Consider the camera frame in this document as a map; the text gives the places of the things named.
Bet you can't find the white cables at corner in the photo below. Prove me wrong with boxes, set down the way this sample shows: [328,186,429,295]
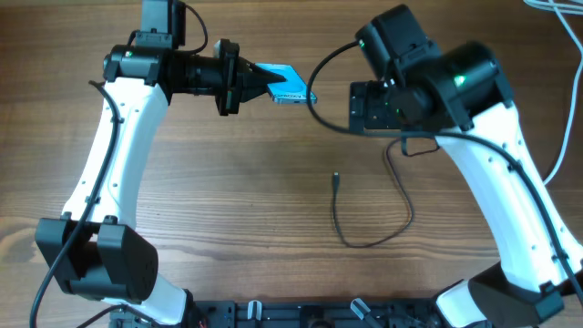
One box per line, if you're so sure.
[522,0,583,16]

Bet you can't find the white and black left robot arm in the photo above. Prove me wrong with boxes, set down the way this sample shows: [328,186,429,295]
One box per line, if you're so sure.
[35,0,281,327]

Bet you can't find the black USB charging cable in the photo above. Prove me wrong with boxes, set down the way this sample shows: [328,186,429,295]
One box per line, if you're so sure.
[331,136,441,250]

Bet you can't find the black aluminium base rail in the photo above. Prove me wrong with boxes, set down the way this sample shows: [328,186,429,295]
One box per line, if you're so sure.
[195,299,449,328]

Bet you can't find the white power strip cord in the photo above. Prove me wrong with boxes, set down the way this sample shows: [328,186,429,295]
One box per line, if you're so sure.
[541,0,583,186]

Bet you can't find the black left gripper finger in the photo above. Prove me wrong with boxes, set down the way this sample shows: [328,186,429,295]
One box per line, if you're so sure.
[238,85,268,103]
[238,58,287,89]

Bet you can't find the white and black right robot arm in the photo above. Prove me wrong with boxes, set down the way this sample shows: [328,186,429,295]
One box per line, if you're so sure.
[350,5,582,327]

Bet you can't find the blue Galaxy smartphone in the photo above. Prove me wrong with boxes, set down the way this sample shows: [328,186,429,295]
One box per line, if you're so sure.
[256,63,307,105]

